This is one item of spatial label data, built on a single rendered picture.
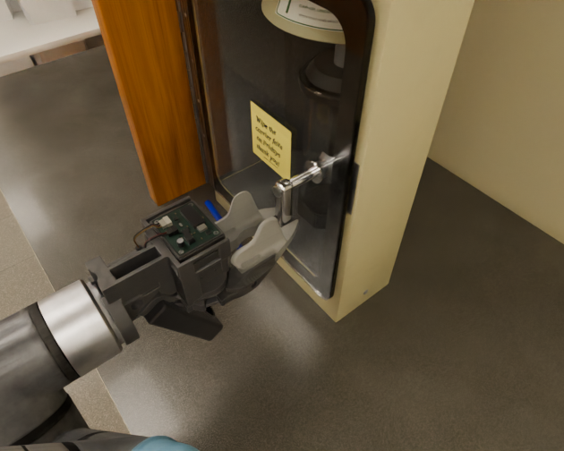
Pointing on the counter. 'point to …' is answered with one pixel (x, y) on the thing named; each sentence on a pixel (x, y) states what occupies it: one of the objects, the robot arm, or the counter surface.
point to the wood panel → (154, 91)
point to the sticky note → (270, 141)
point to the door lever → (282, 191)
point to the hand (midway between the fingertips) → (282, 225)
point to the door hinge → (192, 89)
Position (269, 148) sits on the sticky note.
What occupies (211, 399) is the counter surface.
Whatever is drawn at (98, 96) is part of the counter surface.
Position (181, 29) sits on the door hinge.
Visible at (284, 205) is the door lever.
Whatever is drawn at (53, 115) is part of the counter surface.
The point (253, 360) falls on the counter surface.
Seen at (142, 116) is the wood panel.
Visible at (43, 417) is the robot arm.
